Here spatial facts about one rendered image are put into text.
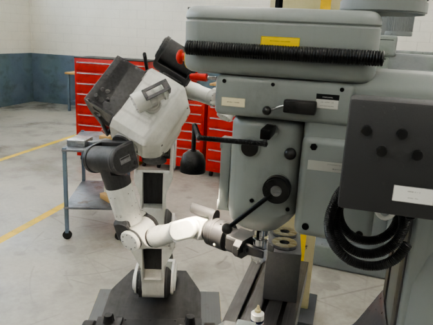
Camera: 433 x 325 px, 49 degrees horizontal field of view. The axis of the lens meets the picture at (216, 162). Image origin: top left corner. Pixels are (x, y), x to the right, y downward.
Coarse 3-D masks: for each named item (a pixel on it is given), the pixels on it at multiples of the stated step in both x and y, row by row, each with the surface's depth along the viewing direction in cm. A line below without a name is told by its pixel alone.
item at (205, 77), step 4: (192, 76) 139; (196, 76) 139; (200, 76) 138; (204, 76) 138; (208, 76) 138; (212, 76) 138; (216, 76) 138; (196, 80) 140; (200, 80) 139; (204, 80) 139
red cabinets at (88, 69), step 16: (80, 64) 639; (96, 64) 634; (80, 80) 644; (96, 80) 640; (80, 96) 650; (80, 112) 656; (192, 112) 620; (208, 112) 609; (80, 128) 662; (96, 128) 657; (208, 128) 613; (224, 128) 605; (208, 144) 618; (176, 160) 642; (208, 160) 622
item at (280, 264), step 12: (288, 228) 179; (276, 240) 168; (288, 240) 169; (300, 240) 173; (276, 252) 162; (288, 252) 162; (300, 252) 163; (276, 264) 163; (288, 264) 162; (264, 276) 165; (276, 276) 164; (288, 276) 163; (264, 288) 166; (276, 288) 165; (288, 288) 165; (288, 300) 166
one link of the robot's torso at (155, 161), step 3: (168, 150) 188; (165, 153) 187; (168, 153) 187; (144, 159) 194; (147, 159) 194; (150, 159) 194; (153, 159) 194; (156, 159) 194; (159, 159) 194; (162, 159) 194; (165, 159) 196; (144, 162) 199; (147, 162) 199; (150, 162) 199; (153, 162) 199; (156, 162) 198; (159, 162) 198; (162, 162) 198; (165, 162) 198
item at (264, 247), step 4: (252, 240) 136; (252, 244) 136; (256, 244) 134; (260, 244) 134; (264, 244) 134; (260, 248) 134; (264, 248) 134; (264, 252) 135; (252, 256) 136; (264, 256) 135; (256, 260) 135; (260, 260) 135; (264, 260) 135
